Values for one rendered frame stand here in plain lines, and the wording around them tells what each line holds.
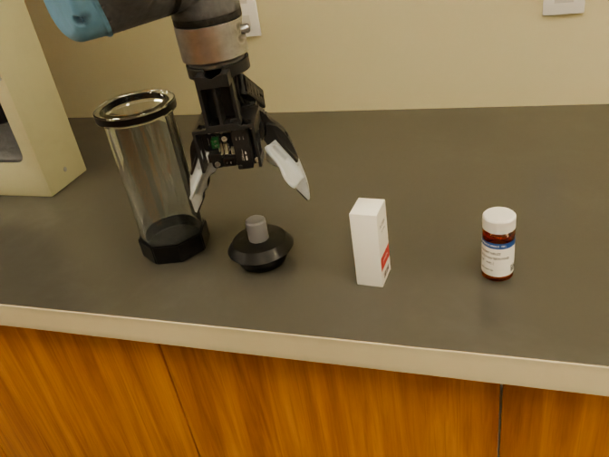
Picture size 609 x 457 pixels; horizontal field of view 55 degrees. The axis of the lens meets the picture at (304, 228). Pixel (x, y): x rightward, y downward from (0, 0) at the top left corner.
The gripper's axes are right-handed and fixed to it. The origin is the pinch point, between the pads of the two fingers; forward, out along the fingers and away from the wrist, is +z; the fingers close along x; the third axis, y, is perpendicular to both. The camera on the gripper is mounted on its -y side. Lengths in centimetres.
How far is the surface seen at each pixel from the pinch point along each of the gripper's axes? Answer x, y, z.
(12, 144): -53, -37, 1
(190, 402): -13.7, 8.4, 27.1
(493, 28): 43, -49, -5
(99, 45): -44, -73, -8
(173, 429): -18.5, 7.2, 34.2
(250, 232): -0.9, 1.3, 3.5
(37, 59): -41, -36, -14
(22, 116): -43, -28, -7
